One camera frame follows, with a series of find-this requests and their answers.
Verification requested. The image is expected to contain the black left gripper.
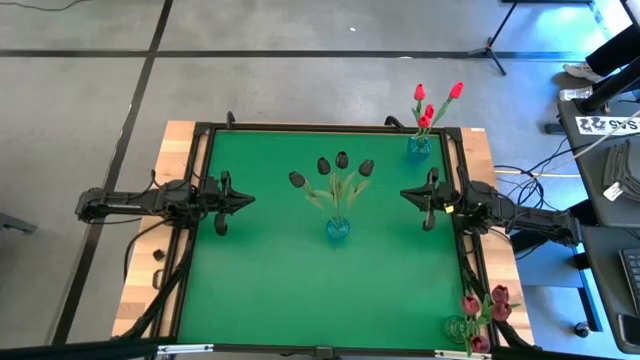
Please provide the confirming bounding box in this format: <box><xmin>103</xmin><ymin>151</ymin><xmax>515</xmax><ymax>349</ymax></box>
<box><xmin>199</xmin><ymin>179</ymin><xmax>256</xmax><ymax>216</ymax></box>

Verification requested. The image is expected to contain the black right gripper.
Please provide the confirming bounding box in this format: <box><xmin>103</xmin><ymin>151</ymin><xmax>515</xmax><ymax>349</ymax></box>
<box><xmin>399</xmin><ymin>182</ymin><xmax>459</xmax><ymax>214</ymax></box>

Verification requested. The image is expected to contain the blue glass vase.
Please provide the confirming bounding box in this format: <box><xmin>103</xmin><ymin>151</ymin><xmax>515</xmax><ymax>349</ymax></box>
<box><xmin>406</xmin><ymin>135</ymin><xmax>432</xmax><ymax>162</ymax></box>
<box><xmin>325</xmin><ymin>216</ymin><xmax>351</xmax><ymax>240</ymax></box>

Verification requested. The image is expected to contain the green glass vase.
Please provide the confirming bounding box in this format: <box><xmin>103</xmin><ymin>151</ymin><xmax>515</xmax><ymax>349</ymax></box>
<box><xmin>444</xmin><ymin>314</ymin><xmax>474</xmax><ymax>346</ymax></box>

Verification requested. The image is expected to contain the green table mat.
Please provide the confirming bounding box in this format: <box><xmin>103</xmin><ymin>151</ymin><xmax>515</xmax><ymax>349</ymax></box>
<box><xmin>178</xmin><ymin>127</ymin><xmax>475</xmax><ymax>351</ymax></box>

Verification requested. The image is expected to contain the black tripod stand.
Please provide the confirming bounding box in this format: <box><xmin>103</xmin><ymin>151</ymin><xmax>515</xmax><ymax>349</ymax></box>
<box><xmin>467</xmin><ymin>0</ymin><xmax>524</xmax><ymax>77</ymax></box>

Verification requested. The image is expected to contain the black desk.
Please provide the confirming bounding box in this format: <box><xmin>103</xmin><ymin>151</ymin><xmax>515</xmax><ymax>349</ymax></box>
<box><xmin>579</xmin><ymin>223</ymin><xmax>640</xmax><ymax>355</ymax></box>
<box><xmin>556</xmin><ymin>97</ymin><xmax>640</xmax><ymax>230</ymax></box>

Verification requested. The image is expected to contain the person's shoe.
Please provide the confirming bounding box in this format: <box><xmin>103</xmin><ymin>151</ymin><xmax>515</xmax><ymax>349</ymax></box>
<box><xmin>558</xmin><ymin>85</ymin><xmax>595</xmax><ymax>102</ymax></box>
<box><xmin>563</xmin><ymin>62</ymin><xmax>605</xmax><ymax>84</ymax></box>

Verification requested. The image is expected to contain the white label sticker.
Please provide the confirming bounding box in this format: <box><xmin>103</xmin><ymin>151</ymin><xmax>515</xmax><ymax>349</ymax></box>
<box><xmin>574</xmin><ymin>115</ymin><xmax>640</xmax><ymax>136</ymax></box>

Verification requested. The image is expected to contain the grey cloth stack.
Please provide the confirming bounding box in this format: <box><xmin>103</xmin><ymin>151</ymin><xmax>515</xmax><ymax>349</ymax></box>
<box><xmin>601</xmin><ymin>137</ymin><xmax>640</xmax><ymax>194</ymax></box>

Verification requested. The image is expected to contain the black slanted pole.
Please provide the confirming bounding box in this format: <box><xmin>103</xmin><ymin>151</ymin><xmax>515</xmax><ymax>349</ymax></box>
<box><xmin>574</xmin><ymin>52</ymin><xmax>640</xmax><ymax>115</ymax></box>

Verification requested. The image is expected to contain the grey furniture foot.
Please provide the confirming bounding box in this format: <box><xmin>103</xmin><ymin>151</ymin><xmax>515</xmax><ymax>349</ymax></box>
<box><xmin>0</xmin><ymin>211</ymin><xmax>39</xmax><ymax>235</ymax></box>

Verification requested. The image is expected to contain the computer keyboard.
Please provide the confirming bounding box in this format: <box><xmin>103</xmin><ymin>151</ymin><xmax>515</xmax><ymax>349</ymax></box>
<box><xmin>618</xmin><ymin>247</ymin><xmax>640</xmax><ymax>315</ymax></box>

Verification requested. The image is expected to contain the person's leg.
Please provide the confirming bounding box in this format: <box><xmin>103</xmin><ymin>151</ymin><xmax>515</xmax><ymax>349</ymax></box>
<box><xmin>584</xmin><ymin>22</ymin><xmax>640</xmax><ymax>77</ymax></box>

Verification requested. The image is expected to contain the dark phone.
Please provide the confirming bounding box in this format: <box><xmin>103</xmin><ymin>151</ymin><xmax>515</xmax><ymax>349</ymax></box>
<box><xmin>616</xmin><ymin>313</ymin><xmax>640</xmax><ymax>347</ymax></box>

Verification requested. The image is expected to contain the black metal table frame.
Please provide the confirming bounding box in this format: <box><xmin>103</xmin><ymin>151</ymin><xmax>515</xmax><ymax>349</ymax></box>
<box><xmin>0</xmin><ymin>110</ymin><xmax>539</xmax><ymax>360</ymax></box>

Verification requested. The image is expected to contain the black floor cable bundle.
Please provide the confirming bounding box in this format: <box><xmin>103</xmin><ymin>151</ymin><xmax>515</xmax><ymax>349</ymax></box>
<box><xmin>492</xmin><ymin>134</ymin><xmax>584</xmax><ymax>201</ymax></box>

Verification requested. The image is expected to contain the yellow floor cable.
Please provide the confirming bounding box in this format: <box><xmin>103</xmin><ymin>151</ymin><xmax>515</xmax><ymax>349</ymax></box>
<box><xmin>494</xmin><ymin>168</ymin><xmax>582</xmax><ymax>178</ymax></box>

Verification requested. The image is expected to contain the silver frame bracket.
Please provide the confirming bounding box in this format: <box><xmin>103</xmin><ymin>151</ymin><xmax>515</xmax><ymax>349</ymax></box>
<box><xmin>433</xmin><ymin>349</ymin><xmax>495</xmax><ymax>360</ymax></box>
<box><xmin>156</xmin><ymin>343</ymin><xmax>215</xmax><ymax>356</ymax></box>

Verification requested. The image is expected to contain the white cable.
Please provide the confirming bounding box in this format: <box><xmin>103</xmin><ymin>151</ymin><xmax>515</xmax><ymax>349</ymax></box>
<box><xmin>542</xmin><ymin>117</ymin><xmax>640</xmax><ymax>174</ymax></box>

